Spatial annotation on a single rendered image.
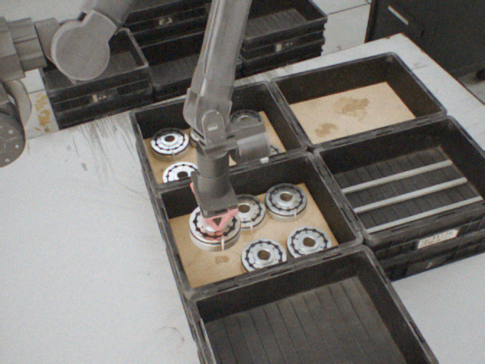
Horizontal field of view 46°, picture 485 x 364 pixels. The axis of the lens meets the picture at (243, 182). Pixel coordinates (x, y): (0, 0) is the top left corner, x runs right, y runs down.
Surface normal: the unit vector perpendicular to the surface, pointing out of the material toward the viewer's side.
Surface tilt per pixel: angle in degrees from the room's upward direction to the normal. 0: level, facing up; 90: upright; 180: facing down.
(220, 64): 57
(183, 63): 0
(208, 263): 0
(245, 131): 66
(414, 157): 0
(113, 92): 90
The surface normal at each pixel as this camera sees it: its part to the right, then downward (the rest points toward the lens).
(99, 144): -0.01, -0.67
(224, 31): 0.32, 0.33
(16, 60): 0.39, 0.54
